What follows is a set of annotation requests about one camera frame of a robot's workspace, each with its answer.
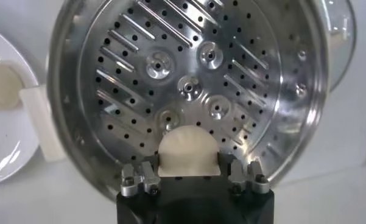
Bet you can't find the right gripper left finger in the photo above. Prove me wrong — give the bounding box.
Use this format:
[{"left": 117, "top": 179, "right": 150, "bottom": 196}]
[{"left": 120, "top": 155, "right": 162, "bottom": 198}]

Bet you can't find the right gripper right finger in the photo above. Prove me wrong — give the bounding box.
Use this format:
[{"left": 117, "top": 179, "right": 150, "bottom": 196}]
[{"left": 227, "top": 158, "right": 271, "bottom": 196}]

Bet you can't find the white steamed baozi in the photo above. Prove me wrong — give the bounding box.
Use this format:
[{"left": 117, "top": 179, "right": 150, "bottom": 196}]
[
  {"left": 0, "top": 62, "right": 26, "bottom": 111},
  {"left": 157, "top": 125, "right": 222, "bottom": 178}
]

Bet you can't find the round glass lid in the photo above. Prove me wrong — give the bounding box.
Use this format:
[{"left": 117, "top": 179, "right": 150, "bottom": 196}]
[{"left": 318, "top": 0, "right": 357, "bottom": 93}]

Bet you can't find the stainless steel steamer basket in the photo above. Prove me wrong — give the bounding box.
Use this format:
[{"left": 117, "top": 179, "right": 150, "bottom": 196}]
[{"left": 47, "top": 0, "right": 330, "bottom": 202}]

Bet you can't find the white round plate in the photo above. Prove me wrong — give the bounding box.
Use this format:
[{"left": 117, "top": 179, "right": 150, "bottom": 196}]
[{"left": 0, "top": 26, "right": 41, "bottom": 188}]

